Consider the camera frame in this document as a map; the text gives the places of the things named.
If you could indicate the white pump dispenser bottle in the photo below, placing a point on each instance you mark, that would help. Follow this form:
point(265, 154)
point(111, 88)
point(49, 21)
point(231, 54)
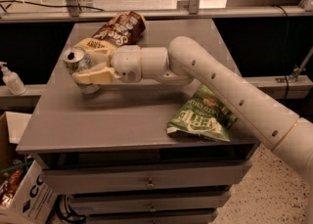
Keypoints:
point(12, 80)

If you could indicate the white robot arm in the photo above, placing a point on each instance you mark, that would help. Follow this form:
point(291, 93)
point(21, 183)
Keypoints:
point(287, 135)

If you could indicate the grey drawer cabinet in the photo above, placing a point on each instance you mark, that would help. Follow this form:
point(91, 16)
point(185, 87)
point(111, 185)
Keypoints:
point(110, 154)

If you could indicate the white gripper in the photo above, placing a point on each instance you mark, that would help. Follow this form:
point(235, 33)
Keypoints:
point(126, 62)

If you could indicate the green kettle chip bag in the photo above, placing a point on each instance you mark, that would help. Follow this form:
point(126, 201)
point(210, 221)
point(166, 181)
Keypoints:
point(202, 115)

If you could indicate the brown snack chip bag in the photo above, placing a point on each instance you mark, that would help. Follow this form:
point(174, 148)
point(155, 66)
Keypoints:
point(123, 29)

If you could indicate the white cardboard box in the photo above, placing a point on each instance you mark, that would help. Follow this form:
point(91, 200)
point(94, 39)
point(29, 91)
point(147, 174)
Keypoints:
point(25, 198)

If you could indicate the metal frame rail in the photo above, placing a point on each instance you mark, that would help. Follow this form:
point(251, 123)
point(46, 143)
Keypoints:
point(240, 12)

